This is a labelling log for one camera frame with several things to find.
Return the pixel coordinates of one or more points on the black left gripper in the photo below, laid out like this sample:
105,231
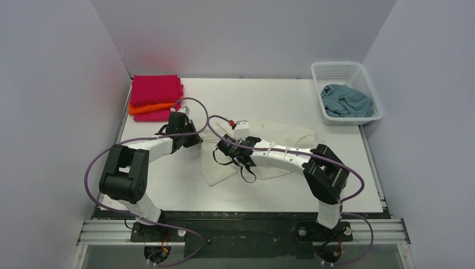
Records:
191,134

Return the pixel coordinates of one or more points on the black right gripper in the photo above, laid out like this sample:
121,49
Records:
226,145

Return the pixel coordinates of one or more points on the white t shirt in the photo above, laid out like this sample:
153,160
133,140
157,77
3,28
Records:
283,134

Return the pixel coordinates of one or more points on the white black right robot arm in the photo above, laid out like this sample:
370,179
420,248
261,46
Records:
325,179

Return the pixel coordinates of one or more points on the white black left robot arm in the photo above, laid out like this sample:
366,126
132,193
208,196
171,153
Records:
125,173

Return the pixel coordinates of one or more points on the magenta folded shirt bottom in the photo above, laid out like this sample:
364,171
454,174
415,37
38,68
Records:
156,116

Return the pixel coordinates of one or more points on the magenta folded shirt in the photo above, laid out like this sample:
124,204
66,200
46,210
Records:
156,116
148,90

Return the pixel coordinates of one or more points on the orange folded shirt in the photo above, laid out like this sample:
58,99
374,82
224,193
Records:
136,110

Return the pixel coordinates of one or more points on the magenta folded shirt top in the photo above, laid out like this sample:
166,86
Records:
148,90

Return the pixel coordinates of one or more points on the teal crumpled shirt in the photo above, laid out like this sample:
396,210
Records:
341,101

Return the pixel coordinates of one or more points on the white plastic basket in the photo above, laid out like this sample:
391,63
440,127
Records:
353,75

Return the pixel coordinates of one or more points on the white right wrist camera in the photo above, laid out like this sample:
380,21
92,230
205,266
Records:
241,130

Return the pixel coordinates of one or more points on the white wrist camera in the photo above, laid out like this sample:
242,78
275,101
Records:
185,110
241,130

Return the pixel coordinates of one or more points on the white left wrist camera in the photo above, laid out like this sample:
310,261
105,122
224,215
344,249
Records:
185,110

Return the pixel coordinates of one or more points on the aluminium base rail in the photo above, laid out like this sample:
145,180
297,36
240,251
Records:
114,232

